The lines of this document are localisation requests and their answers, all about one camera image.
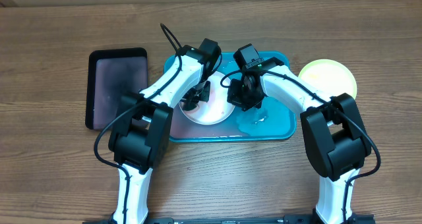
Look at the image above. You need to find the white plate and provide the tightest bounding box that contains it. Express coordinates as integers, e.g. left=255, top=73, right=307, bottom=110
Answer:
left=183, top=71, right=235, bottom=125

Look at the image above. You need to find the yellow plate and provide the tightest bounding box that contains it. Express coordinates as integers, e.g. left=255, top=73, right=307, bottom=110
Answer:
left=299, top=59, right=357, bottom=99

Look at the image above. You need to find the pink green sponge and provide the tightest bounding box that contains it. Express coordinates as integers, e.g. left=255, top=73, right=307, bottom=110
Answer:
left=182, top=107, right=200, bottom=115

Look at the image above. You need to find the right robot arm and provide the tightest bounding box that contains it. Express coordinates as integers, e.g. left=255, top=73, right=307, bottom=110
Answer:
left=227, top=44, right=379, bottom=223

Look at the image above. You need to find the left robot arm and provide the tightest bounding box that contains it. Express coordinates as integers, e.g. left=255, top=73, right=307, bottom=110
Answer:
left=108, top=39, right=222, bottom=223

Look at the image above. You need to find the teal plastic tray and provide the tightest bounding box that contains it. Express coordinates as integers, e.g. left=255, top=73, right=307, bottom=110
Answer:
left=170, top=52, right=297, bottom=142

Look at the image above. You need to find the black rectangular tray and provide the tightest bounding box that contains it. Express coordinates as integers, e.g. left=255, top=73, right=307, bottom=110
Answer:
left=85, top=47, right=148, bottom=130

